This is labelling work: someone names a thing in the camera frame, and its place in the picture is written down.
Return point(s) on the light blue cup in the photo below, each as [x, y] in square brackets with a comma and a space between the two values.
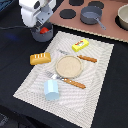
[51, 90]

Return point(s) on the red tomato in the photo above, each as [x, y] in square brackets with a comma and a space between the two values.
[44, 30]

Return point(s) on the brown stove top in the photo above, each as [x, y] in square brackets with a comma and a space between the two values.
[112, 31]

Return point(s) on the grey cooking pot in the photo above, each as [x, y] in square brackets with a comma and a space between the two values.
[43, 37]

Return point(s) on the fork with orange handle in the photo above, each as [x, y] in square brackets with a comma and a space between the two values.
[55, 76]

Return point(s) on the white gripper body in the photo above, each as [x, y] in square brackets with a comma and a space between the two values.
[34, 11]

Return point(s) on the yellow butter box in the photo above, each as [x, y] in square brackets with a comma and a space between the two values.
[80, 45]

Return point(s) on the woven beige placemat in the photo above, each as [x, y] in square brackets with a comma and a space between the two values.
[75, 107]

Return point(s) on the round wooden plate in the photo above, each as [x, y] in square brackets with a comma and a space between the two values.
[69, 66]

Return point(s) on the knife with orange handle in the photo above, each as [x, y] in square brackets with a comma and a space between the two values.
[80, 56]

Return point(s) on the beige bowl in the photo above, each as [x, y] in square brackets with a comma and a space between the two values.
[123, 16]

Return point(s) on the orange bread loaf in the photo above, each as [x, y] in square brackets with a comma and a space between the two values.
[40, 58]

